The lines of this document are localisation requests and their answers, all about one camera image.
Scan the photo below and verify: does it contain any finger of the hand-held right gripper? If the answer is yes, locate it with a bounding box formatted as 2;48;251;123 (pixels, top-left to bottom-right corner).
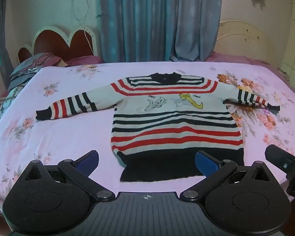
265;144;295;169

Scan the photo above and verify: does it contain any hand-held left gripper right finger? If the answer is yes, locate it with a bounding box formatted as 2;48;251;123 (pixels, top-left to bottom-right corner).
181;150;284;202

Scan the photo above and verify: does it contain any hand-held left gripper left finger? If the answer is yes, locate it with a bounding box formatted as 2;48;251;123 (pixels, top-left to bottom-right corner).
13;150;116;202

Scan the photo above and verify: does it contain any striped knit sweater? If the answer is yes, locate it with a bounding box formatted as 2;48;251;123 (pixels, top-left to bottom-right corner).
36;72;281;183

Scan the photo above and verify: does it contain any pink floral bedsheet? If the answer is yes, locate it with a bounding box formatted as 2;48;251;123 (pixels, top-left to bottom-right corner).
0;61;295;212

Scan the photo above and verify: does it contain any pink pillow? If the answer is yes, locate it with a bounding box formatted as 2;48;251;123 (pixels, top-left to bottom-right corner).
64;55;105;67

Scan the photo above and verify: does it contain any pink bed cover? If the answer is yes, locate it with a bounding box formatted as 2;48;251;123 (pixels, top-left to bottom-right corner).
205;51;289;79

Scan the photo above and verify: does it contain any patterned folded quilt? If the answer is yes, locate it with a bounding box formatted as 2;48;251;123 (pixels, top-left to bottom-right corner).
9;53;72;90

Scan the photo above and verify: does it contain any cream round headboard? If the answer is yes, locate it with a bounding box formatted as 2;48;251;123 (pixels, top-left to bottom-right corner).
215;20;281;70

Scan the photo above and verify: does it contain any red scalloped headboard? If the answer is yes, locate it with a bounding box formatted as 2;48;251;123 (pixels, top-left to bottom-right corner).
17;25;99;63

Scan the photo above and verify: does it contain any blue patterned curtain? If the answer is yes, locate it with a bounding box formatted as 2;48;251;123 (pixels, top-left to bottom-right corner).
166;0;224;62
100;0;177;63

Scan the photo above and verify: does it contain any grey curtain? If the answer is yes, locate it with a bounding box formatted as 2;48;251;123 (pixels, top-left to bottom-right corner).
0;0;15;79

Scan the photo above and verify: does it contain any white hanging cable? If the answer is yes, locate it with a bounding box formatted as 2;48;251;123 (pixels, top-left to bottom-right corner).
72;0;94;54

